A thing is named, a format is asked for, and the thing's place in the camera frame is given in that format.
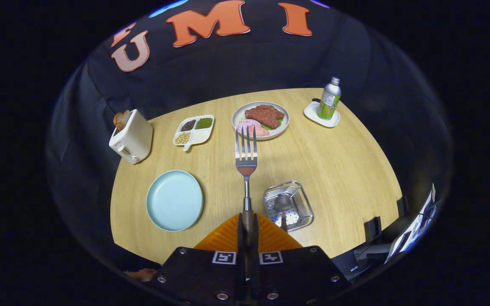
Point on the green beans pile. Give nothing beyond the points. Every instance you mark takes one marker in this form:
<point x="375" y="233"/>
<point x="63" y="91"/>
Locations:
<point x="203" y="123"/>

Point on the white device with screen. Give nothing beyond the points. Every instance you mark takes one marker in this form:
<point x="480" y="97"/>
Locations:
<point x="411" y="233"/>

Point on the grey plate with food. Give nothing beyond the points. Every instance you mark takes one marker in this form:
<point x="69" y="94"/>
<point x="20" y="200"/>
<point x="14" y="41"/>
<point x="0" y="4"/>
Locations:
<point x="238" y="112"/>

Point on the white divided dish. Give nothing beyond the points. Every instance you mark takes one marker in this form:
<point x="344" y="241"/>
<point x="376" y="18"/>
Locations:
<point x="200" y="136"/>

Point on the green lettuce leaf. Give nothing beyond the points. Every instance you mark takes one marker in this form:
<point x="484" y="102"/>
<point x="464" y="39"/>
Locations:
<point x="279" y="123"/>

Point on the pale pink ham slice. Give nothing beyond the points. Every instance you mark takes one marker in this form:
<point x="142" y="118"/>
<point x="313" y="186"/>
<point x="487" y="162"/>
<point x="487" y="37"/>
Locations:
<point x="248" y="123"/>

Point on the light blue plate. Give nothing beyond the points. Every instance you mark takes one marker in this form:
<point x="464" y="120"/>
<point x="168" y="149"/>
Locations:
<point x="175" y="200"/>

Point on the metal spoon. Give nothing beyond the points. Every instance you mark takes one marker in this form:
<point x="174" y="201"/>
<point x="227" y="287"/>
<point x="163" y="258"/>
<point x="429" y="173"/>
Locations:
<point x="282" y="203"/>

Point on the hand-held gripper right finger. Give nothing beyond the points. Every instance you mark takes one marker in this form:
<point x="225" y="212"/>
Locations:
<point x="292" y="276"/>

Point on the toasted bread slice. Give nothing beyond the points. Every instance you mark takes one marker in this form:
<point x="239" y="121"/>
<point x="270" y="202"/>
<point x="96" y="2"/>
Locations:
<point x="126" y="115"/>
<point x="118" y="121"/>

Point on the dark red beans pile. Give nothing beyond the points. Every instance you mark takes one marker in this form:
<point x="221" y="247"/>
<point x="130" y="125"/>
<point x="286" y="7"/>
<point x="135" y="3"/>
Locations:
<point x="188" y="125"/>

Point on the brown steak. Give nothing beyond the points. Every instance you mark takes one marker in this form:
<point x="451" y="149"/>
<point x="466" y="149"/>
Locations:
<point x="265" y="115"/>

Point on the green drink bottle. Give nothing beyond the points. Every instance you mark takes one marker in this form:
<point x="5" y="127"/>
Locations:
<point x="329" y="102"/>

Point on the yellow soybeans pile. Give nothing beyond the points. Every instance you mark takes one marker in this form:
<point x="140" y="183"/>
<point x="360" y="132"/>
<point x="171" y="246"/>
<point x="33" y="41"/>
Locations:
<point x="182" y="138"/>

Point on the white toaster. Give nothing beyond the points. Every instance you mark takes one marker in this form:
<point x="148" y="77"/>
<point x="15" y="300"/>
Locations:
<point x="132" y="138"/>

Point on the white square coaster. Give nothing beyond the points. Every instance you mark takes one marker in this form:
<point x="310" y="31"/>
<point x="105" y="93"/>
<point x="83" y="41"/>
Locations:
<point x="311" y="114"/>

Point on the perforated metal basket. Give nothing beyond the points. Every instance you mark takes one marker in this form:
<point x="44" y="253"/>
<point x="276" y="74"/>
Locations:
<point x="302" y="210"/>

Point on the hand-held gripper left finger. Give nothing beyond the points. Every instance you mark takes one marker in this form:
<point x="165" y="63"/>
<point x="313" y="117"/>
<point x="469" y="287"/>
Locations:
<point x="204" y="276"/>

